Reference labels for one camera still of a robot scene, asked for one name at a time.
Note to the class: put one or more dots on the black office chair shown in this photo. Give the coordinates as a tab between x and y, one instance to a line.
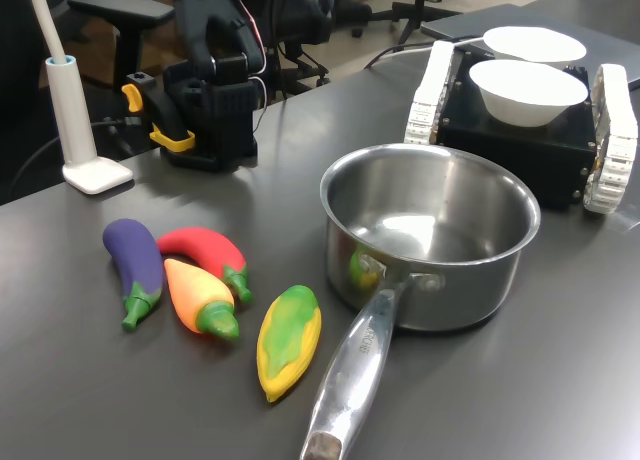
419	10
300	10
120	7

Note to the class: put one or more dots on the tracked vehicle with white tracks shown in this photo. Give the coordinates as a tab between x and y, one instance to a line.
515	150

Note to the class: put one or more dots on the white bowl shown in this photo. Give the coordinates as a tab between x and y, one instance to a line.
525	97
535	42

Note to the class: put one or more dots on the orange toy carrot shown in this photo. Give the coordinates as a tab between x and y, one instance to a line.
192	295

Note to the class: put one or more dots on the purple toy aubergine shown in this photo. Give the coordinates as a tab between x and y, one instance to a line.
132	260

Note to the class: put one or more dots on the red toy chilli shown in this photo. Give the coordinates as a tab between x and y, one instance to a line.
205	247

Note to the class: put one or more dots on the toy corn cob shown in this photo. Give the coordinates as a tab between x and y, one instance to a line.
287	345

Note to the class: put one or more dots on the black and yellow clamp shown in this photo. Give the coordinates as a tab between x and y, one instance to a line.
172	140

